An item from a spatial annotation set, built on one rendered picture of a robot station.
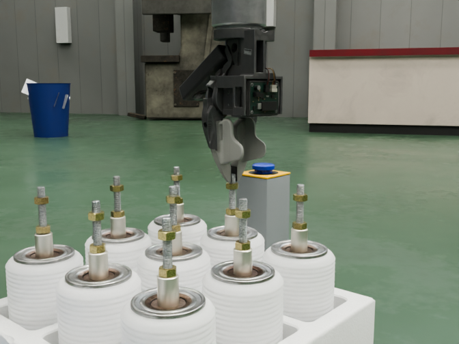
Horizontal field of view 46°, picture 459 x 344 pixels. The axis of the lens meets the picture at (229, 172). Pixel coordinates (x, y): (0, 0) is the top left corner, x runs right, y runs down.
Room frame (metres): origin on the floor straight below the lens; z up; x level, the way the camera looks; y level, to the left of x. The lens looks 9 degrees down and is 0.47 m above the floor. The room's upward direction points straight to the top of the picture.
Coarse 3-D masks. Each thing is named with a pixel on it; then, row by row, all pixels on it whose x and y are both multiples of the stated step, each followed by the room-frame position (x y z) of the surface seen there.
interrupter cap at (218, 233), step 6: (216, 228) 0.79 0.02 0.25; (222, 228) 0.79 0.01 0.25; (252, 228) 0.79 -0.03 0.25; (210, 234) 0.75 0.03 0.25; (216, 234) 0.76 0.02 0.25; (222, 234) 0.77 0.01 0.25; (252, 234) 0.76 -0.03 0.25; (222, 240) 0.74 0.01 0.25; (228, 240) 0.73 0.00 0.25; (234, 240) 0.73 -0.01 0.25
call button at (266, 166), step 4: (256, 164) 0.94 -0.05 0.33; (260, 164) 0.94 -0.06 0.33; (264, 164) 0.94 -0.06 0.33; (268, 164) 0.94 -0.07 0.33; (272, 164) 0.94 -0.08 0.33; (252, 168) 0.95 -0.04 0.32; (256, 168) 0.93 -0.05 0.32; (260, 168) 0.93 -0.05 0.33; (264, 168) 0.93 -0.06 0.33; (268, 168) 0.93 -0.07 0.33; (272, 168) 0.94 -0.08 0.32; (256, 172) 0.94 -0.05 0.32; (260, 172) 0.93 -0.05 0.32; (264, 172) 0.93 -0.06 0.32; (268, 172) 0.94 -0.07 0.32; (272, 172) 0.95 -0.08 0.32
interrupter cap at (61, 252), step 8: (24, 248) 0.69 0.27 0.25; (32, 248) 0.69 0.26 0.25; (56, 248) 0.69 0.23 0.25; (64, 248) 0.69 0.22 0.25; (72, 248) 0.69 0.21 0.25; (16, 256) 0.66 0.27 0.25; (24, 256) 0.66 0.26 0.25; (32, 256) 0.67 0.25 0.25; (56, 256) 0.66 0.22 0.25; (64, 256) 0.65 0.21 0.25; (72, 256) 0.67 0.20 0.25; (32, 264) 0.63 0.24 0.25; (40, 264) 0.63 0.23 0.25
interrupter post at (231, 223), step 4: (228, 216) 0.76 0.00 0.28; (232, 216) 0.76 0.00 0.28; (228, 220) 0.76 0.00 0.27; (232, 220) 0.76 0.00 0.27; (236, 220) 0.76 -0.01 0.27; (228, 224) 0.76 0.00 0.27; (232, 224) 0.76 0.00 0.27; (236, 224) 0.76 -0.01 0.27; (228, 228) 0.76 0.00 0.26; (232, 228) 0.76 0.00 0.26; (236, 228) 0.76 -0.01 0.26; (228, 232) 0.76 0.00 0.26; (232, 232) 0.76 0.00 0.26; (236, 232) 0.76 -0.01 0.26
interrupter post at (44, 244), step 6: (36, 234) 0.66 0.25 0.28; (42, 234) 0.66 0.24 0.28; (48, 234) 0.66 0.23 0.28; (36, 240) 0.66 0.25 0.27; (42, 240) 0.66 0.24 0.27; (48, 240) 0.66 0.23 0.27; (36, 246) 0.66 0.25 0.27; (42, 246) 0.66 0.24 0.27; (48, 246) 0.66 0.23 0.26; (36, 252) 0.66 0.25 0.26; (42, 252) 0.66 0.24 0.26; (48, 252) 0.66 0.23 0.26
